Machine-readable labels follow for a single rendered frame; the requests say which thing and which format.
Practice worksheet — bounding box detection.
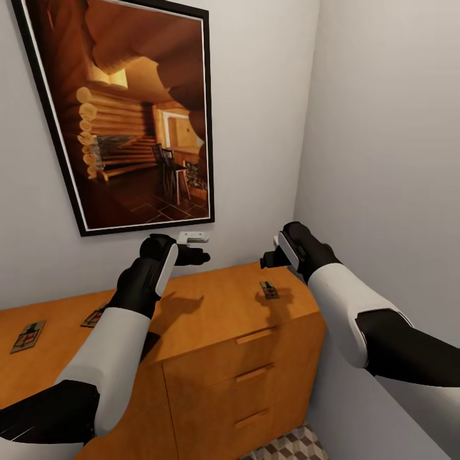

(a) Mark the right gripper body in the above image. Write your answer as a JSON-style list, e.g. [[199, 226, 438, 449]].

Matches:
[[263, 249, 292, 269]]

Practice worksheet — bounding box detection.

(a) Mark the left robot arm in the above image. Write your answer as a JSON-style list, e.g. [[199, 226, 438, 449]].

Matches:
[[0, 231, 210, 460]]

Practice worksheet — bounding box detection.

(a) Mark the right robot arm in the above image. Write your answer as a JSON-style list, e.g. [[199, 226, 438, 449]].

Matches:
[[260, 221, 460, 460]]

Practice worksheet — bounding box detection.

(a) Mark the mousetrap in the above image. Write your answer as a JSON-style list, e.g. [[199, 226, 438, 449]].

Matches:
[[81, 302, 109, 328], [10, 319, 47, 354], [260, 280, 280, 300], [140, 331, 161, 361]]

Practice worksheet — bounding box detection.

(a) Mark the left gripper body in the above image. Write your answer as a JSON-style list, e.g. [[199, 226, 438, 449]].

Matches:
[[177, 245, 203, 266]]

